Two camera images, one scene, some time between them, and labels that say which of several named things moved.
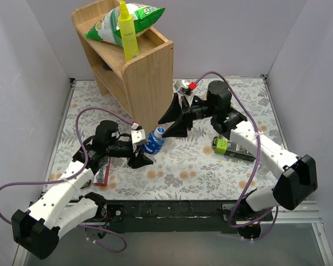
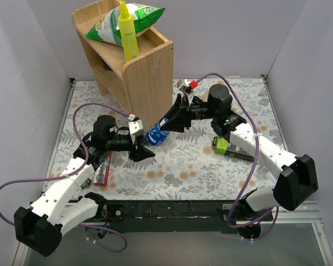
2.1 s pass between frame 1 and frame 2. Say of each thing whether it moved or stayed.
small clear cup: stayed
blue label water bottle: moved
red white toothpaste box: stayed
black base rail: stayed
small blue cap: moved
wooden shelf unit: stayed
